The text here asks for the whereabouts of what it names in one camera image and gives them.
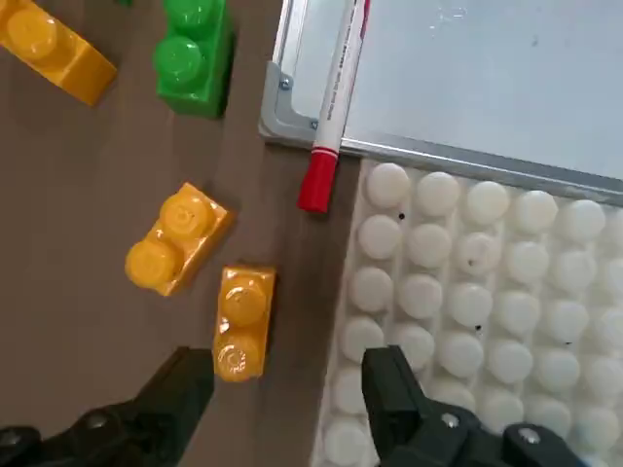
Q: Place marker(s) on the white pen with red cap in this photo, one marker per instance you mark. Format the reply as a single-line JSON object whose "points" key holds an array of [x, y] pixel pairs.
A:
{"points": [[336, 97]]}

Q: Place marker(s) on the white whiteboard with grey frame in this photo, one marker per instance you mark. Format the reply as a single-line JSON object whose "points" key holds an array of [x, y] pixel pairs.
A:
{"points": [[487, 73]]}

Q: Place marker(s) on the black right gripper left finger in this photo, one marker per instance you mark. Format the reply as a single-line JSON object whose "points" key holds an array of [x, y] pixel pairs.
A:
{"points": [[136, 428]]}

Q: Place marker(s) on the yellow two-stud block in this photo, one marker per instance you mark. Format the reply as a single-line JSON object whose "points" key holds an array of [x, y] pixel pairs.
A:
{"points": [[243, 321], [180, 238]]}

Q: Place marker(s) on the white studded baseplate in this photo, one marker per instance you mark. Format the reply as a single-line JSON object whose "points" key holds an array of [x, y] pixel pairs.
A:
{"points": [[487, 301]]}

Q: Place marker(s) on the yellow block with printed tag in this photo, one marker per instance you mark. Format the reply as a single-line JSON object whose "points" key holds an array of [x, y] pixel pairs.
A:
{"points": [[53, 48]]}

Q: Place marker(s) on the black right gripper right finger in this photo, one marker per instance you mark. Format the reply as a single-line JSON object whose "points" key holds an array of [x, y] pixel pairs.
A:
{"points": [[418, 433]]}

